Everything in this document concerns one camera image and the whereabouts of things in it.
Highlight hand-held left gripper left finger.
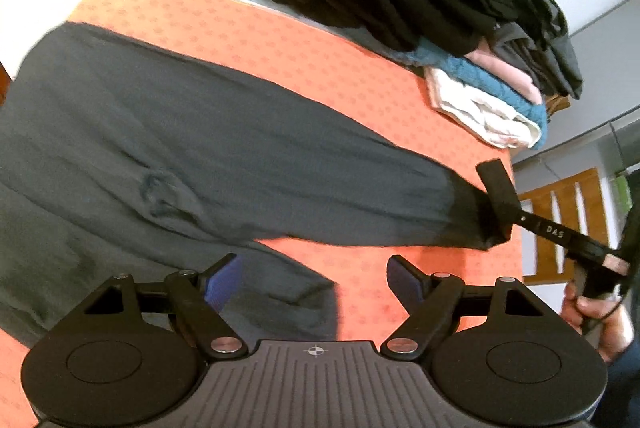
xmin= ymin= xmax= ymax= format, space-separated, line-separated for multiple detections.
xmin=82 ymin=253 xmax=250 ymax=361

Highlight pink folded garment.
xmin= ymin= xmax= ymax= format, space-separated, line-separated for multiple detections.
xmin=465 ymin=40 xmax=544 ymax=105

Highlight person's right hand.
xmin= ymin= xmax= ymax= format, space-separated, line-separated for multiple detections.
xmin=561 ymin=280 xmax=636 ymax=364

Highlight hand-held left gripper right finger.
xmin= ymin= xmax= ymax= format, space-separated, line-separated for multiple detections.
xmin=380 ymin=254 xmax=543 ymax=361

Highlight folded pastel clothes stack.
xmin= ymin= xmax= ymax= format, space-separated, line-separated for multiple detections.
xmin=400 ymin=43 xmax=549 ymax=152

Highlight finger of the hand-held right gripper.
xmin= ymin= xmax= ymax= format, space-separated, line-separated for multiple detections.
xmin=475 ymin=159 xmax=526 ymax=243

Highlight grey folded garment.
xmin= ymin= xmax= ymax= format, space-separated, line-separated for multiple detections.
xmin=492 ymin=0 xmax=584 ymax=100

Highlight wooden chair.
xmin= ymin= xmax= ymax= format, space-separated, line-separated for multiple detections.
xmin=520 ymin=167 xmax=610 ymax=285

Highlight person's dark trousers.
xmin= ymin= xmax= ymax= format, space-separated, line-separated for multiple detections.
xmin=595 ymin=343 xmax=640 ymax=428

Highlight white folded cloth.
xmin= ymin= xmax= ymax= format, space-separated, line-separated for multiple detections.
xmin=425 ymin=67 xmax=543 ymax=150

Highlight orange patterned tablecloth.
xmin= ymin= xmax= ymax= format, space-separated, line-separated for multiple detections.
xmin=0 ymin=0 xmax=526 ymax=428

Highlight dark grey pants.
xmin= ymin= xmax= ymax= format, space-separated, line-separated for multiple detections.
xmin=0 ymin=20 xmax=506 ymax=351

